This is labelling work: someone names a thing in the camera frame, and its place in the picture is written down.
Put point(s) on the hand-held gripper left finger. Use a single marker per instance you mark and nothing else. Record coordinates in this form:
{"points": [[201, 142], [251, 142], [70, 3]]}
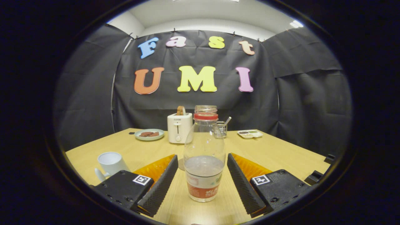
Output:
{"points": [[161, 190]]}

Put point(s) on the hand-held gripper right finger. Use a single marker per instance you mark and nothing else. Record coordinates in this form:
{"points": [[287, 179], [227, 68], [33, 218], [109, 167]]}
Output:
{"points": [[243, 187]]}

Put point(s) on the clear plastic juice bottle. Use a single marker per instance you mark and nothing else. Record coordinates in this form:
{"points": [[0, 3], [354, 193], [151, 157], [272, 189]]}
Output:
{"points": [[204, 181]]}

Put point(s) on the white cup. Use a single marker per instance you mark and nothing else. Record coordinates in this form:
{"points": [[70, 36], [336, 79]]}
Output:
{"points": [[111, 162]]}

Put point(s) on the wooden table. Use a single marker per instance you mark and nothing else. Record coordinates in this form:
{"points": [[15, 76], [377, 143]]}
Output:
{"points": [[265, 153]]}

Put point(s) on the pale green plate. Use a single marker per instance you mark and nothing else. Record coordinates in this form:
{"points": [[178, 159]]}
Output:
{"points": [[149, 139]]}

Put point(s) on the white divided condiment tray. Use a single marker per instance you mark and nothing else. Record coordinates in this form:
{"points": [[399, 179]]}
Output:
{"points": [[250, 134]]}

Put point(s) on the white toaster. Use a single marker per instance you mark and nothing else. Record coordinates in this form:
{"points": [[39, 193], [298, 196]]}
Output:
{"points": [[178, 128]]}

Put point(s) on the black table clamp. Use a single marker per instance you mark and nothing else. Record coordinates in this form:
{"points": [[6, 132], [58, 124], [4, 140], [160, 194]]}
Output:
{"points": [[329, 158], [313, 178]]}

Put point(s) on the brown toast slice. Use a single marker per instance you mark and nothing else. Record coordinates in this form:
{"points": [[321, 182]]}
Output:
{"points": [[180, 111]]}

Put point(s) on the ceiling light panel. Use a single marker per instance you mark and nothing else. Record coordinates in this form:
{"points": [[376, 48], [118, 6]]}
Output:
{"points": [[296, 24]]}

